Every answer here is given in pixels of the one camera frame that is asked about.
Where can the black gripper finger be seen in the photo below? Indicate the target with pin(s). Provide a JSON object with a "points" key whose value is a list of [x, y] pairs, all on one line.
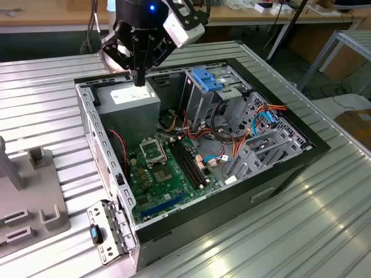
{"points": [[111, 50], [162, 53]]}

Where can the black latch blue stripe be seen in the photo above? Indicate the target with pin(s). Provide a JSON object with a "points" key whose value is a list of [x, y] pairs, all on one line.
{"points": [[94, 233]]}

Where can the black case fan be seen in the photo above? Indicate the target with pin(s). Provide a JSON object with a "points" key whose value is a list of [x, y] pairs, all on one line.
{"points": [[117, 153]]}

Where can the long wooden desk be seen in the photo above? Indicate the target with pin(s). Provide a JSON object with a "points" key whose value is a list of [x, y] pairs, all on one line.
{"points": [[43, 17]]}

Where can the white box black top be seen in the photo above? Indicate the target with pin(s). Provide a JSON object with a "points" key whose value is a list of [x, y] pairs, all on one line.
{"points": [[263, 8]]}

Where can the grey parts rack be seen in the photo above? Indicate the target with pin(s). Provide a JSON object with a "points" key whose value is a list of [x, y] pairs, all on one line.
{"points": [[29, 185]]}

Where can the silver hinged slot cover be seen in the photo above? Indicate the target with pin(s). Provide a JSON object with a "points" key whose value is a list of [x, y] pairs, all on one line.
{"points": [[101, 214]]}

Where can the green motherboard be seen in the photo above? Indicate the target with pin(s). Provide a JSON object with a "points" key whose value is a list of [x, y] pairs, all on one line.
{"points": [[176, 191]]}

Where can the brown cardboard box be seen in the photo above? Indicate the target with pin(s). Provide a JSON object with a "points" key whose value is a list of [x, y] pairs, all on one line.
{"points": [[356, 124]]}

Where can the brown cardboard panel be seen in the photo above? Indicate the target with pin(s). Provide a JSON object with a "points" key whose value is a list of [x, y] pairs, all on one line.
{"points": [[345, 65]]}

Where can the grey metal disk bay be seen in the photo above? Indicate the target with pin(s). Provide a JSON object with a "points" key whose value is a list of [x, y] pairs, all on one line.
{"points": [[261, 162]]}

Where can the blue expansion slot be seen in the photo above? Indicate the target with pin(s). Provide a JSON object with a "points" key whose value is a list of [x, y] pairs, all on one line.
{"points": [[162, 206]]}

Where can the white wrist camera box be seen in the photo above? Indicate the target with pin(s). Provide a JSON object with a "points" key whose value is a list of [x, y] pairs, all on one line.
{"points": [[181, 32]]}

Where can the white low table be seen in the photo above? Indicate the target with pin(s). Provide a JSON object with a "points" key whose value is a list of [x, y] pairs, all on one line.
{"points": [[347, 101]]}

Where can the grey metal drive cage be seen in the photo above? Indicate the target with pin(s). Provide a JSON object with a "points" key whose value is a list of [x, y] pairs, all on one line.
{"points": [[200, 107]]}

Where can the grey power supply unit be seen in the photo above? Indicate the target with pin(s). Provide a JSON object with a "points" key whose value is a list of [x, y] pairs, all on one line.
{"points": [[121, 127]]}

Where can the black open PC case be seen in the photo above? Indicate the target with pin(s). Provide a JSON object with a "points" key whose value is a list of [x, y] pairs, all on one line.
{"points": [[232, 208]]}

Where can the blue plastic drive bracket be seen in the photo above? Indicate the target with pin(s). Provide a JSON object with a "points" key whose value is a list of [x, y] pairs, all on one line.
{"points": [[207, 79]]}

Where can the black RAM slot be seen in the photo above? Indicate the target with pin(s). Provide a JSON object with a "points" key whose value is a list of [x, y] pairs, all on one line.
{"points": [[195, 163], [184, 165], [191, 164], [188, 164]]}

